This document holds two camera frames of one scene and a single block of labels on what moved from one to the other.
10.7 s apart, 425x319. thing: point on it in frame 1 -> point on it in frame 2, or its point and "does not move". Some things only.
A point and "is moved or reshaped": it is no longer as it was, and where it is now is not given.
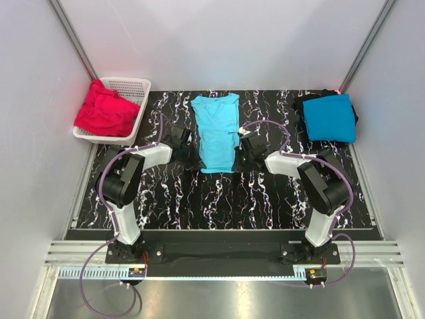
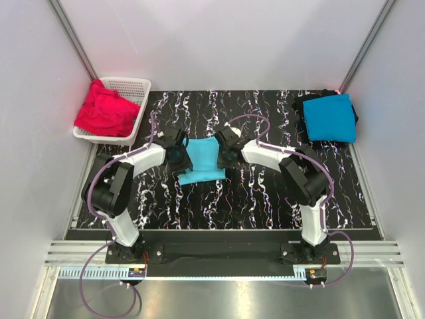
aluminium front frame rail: x=73 y=253 does not move
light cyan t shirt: x=218 y=120 is moved or reshaped
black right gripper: x=237 y=167 -> x=223 y=164
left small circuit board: x=137 y=272 does not move
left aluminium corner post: x=74 y=38 does not move
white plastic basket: x=135 y=89 does not move
